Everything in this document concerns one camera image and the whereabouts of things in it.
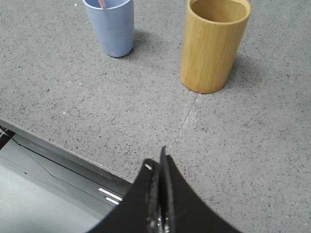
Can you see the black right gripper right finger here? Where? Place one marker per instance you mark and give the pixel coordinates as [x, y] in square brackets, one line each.
[182, 210]

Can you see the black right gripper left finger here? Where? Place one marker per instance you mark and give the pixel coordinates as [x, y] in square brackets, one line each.
[138, 212]

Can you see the blue plastic cup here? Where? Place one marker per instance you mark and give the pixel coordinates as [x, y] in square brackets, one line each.
[113, 25]

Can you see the pink chopstick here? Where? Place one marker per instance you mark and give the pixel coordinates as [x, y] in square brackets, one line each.
[102, 4]

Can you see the bamboo cylindrical holder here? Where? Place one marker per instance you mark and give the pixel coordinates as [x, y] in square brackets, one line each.
[213, 33]

